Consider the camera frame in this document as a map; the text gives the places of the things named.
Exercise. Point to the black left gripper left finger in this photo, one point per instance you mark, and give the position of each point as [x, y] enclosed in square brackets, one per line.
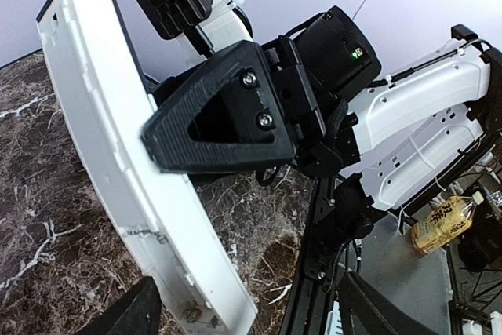
[138, 311]

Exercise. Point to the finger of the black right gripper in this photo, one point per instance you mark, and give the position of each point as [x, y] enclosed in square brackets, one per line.
[223, 118]

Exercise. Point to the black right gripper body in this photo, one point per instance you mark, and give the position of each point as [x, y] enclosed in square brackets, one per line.
[312, 129]

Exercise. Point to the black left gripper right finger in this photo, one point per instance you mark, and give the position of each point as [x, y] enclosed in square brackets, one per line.
[375, 312]

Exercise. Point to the white remote control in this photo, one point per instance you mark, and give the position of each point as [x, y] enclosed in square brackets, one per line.
[159, 217]

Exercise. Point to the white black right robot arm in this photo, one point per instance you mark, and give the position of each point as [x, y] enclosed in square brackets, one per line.
[341, 62]

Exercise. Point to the yellow tea bottle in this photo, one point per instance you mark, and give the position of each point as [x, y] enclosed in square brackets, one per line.
[444, 223]

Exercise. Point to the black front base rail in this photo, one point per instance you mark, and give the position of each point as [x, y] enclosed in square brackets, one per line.
[310, 304]

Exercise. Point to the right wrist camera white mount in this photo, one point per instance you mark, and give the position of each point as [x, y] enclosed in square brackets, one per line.
[174, 18]

